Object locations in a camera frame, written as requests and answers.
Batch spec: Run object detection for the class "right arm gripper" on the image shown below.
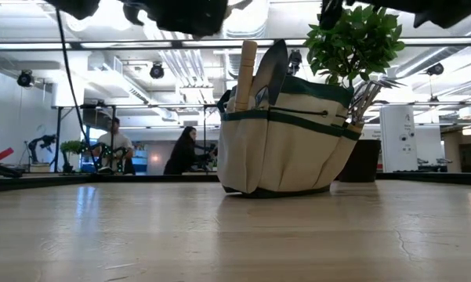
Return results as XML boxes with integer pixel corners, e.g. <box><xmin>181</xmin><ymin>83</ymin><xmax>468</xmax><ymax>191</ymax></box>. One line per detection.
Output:
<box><xmin>319</xmin><ymin>0</ymin><xmax>344</xmax><ymax>31</ymax></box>

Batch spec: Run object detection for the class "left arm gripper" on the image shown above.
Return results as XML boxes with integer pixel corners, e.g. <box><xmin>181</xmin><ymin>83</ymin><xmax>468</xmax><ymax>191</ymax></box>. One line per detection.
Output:
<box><xmin>121</xmin><ymin>0</ymin><xmax>230</xmax><ymax>39</ymax></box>

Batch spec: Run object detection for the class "wide pointed trowel wooden handle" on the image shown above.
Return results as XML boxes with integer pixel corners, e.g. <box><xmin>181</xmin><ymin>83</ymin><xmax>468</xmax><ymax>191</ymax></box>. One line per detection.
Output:
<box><xmin>252</xmin><ymin>38</ymin><xmax>290</xmax><ymax>107</ymax></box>

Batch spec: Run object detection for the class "hand fork wooden handle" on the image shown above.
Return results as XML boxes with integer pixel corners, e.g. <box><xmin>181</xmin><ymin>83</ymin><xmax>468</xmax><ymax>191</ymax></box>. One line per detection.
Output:
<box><xmin>348</xmin><ymin>80</ymin><xmax>385</xmax><ymax>132</ymax></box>

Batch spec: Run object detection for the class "beige green-trimmed gardening bag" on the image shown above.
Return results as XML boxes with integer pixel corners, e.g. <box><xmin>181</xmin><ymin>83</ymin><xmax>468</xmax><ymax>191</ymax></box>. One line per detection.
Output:
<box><xmin>216</xmin><ymin>74</ymin><xmax>364</xmax><ymax>199</ymax></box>

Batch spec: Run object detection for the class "green leafy plant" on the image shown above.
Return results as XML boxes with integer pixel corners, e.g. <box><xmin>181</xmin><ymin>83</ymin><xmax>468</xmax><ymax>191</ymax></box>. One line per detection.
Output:
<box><xmin>303</xmin><ymin>3</ymin><xmax>407</xmax><ymax>89</ymax></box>

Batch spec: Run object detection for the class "black ceiling track light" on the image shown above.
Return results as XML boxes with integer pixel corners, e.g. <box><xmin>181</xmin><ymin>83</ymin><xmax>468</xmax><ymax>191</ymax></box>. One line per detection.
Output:
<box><xmin>16</xmin><ymin>69</ymin><xmax>35</xmax><ymax>89</ymax></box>
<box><xmin>426</xmin><ymin>61</ymin><xmax>445</xmax><ymax>77</ymax></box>
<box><xmin>286</xmin><ymin>49</ymin><xmax>303</xmax><ymax>75</ymax></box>
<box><xmin>149</xmin><ymin>61</ymin><xmax>165</xmax><ymax>80</ymax></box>

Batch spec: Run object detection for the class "person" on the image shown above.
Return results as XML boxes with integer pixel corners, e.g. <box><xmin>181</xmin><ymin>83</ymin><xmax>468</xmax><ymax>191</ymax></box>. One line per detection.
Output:
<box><xmin>96</xmin><ymin>116</ymin><xmax>136</xmax><ymax>175</ymax></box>
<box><xmin>163</xmin><ymin>125</ymin><xmax>217</xmax><ymax>175</ymax></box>

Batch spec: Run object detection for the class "white kiosk cabinet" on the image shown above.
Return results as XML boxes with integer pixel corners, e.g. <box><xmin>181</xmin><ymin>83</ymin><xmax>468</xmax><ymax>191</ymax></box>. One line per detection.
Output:
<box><xmin>379</xmin><ymin>103</ymin><xmax>419</xmax><ymax>173</ymax></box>

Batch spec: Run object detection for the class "black plant pot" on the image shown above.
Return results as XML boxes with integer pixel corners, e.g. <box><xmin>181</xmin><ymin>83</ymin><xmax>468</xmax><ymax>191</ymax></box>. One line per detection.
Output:
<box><xmin>336</xmin><ymin>139</ymin><xmax>382</xmax><ymax>184</ymax></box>

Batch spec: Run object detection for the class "background robot with green lights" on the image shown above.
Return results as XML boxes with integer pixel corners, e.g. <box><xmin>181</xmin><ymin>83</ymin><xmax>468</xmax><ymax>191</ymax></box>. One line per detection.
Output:
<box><xmin>80</xmin><ymin>143</ymin><xmax>129</xmax><ymax>174</ymax></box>

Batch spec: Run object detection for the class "small background plant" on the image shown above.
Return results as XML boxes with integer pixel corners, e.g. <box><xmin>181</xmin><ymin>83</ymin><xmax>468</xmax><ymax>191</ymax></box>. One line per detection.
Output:
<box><xmin>60</xmin><ymin>139</ymin><xmax>83</xmax><ymax>173</ymax></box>

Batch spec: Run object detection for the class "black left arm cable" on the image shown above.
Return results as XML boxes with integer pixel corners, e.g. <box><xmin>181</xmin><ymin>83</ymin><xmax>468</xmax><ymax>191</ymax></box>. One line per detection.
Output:
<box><xmin>53</xmin><ymin>5</ymin><xmax>100</xmax><ymax>174</ymax></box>

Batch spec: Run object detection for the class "black background rig frame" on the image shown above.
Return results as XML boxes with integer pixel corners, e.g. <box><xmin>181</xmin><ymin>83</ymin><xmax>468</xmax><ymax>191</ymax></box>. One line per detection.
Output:
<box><xmin>51</xmin><ymin>102</ymin><xmax>208</xmax><ymax>173</ymax></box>

